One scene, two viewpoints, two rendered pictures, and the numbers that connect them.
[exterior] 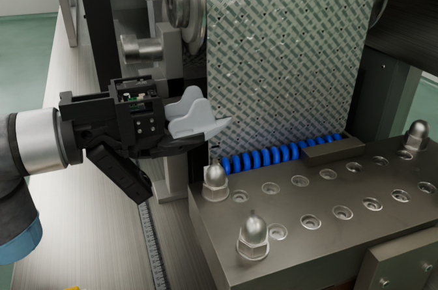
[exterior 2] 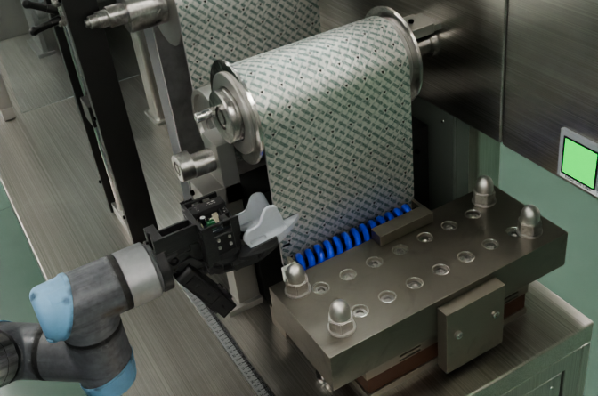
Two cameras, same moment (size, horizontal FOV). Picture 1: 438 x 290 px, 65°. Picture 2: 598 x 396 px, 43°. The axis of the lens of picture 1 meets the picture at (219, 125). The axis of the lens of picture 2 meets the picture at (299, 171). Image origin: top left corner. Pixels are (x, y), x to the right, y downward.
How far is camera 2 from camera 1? 59 cm
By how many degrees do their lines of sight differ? 6
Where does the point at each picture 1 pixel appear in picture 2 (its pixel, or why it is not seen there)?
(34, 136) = (139, 272)
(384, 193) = (451, 258)
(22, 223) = (126, 354)
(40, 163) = (145, 294)
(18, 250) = (125, 382)
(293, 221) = (372, 300)
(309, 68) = (363, 151)
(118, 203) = (185, 327)
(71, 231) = (147, 365)
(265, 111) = (328, 199)
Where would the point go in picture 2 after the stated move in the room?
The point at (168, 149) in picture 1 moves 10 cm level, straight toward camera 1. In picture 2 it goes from (249, 259) to (273, 306)
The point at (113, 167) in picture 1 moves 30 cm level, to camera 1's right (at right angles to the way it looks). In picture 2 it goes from (200, 286) to (418, 240)
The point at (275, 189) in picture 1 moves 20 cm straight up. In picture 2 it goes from (352, 275) to (341, 154)
